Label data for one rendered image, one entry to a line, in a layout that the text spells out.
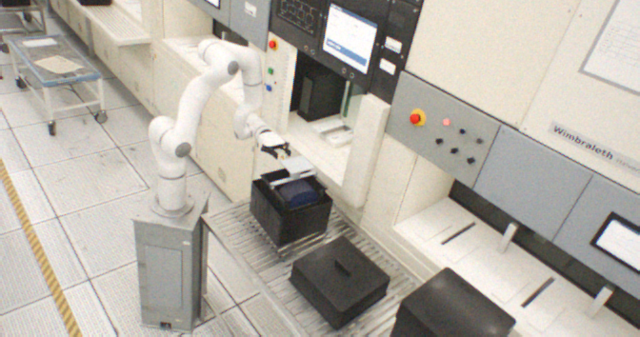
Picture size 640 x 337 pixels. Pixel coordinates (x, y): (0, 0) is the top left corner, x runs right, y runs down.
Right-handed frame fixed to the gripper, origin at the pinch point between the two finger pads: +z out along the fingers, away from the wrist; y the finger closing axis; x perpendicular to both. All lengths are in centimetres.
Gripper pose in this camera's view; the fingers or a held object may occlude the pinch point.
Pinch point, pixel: (282, 153)
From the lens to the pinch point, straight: 205.6
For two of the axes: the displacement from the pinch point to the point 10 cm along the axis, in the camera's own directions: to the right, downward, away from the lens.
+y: -8.2, 1.9, -5.5
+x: 1.7, -8.2, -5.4
